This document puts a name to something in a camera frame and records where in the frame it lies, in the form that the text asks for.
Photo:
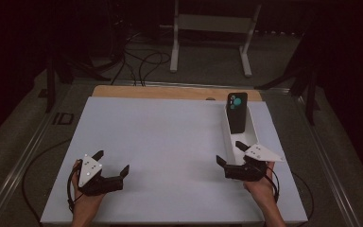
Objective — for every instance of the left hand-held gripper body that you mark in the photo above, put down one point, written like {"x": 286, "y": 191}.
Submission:
{"x": 97, "y": 186}

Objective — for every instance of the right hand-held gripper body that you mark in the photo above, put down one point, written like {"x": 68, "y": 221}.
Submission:
{"x": 245, "y": 171}

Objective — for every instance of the white plastic bin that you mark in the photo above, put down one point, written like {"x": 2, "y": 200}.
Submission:
{"x": 249, "y": 138}

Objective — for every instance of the black phone case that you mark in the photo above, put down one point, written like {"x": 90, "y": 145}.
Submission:
{"x": 237, "y": 121}

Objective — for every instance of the person's left hand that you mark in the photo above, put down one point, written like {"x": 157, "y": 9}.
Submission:
{"x": 85, "y": 205}

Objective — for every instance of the person's right hand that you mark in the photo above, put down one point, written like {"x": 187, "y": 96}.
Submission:
{"x": 263, "y": 190}

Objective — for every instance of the black metal stand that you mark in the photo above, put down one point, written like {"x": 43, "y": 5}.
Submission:
{"x": 51, "y": 85}
{"x": 310, "y": 94}

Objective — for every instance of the wooden table board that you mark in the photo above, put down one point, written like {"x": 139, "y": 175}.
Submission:
{"x": 170, "y": 93}

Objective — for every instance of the white metal stand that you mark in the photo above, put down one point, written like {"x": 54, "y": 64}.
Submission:
{"x": 214, "y": 23}

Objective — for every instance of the metal floor rail frame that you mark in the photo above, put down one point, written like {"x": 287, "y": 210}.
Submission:
{"x": 19, "y": 167}

